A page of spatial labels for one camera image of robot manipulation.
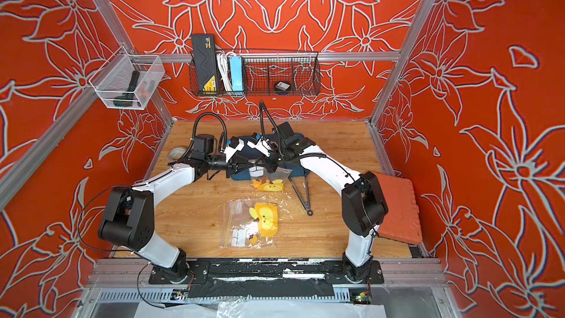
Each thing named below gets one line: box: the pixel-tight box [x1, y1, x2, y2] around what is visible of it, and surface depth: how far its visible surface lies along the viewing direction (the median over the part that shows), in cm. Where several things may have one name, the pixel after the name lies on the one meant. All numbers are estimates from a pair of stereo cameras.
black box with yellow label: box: [191, 33, 220, 96], surface depth 89 cm
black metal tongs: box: [287, 168, 314, 216], surface depth 90 cm
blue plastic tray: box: [231, 133, 311, 179], surface depth 74 cm
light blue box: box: [229, 55, 244, 93], surface depth 91 cm
